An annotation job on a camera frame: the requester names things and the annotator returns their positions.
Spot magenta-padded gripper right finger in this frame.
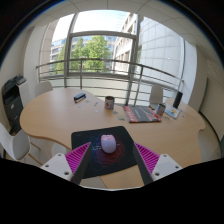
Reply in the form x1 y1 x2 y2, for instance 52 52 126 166
132 142 184 186

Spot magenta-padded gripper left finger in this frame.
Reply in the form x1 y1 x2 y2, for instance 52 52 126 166
39 142 93 185

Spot pink and lilac computer mouse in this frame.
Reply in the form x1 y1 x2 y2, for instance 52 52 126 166
100 134 118 154

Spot black mouse pad red print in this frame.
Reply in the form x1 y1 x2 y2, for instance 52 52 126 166
70 125 138 180

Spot white chair wooden legs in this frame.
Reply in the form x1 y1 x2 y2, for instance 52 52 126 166
0 122 44 166

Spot colourful magazine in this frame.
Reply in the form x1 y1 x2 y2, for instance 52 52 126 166
123 105 163 124

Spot black upright speaker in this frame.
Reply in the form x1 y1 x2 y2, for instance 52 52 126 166
172 90 184 109

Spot dark blue stapler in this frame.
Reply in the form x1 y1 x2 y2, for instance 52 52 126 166
73 92 87 104

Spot black office printer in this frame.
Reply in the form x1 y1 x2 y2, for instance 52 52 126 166
1 74 33 134

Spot metal balcony railing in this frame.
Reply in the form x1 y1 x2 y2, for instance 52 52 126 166
35 58 185 107

